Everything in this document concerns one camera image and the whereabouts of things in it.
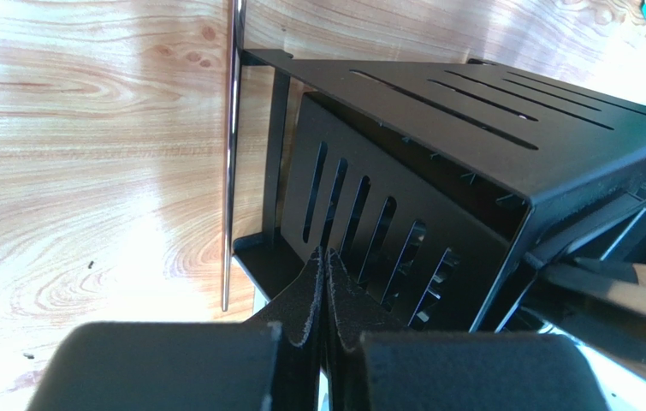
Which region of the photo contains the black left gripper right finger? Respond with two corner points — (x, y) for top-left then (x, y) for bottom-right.
(325, 250), (607, 410)

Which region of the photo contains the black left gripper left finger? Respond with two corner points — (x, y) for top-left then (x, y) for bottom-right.
(29, 249), (324, 410)

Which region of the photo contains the black utensil caddy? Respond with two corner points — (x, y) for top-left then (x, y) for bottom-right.
(233, 49), (646, 362)

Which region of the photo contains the dark grey chopstick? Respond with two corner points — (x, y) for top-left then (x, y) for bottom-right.
(221, 0), (246, 312)

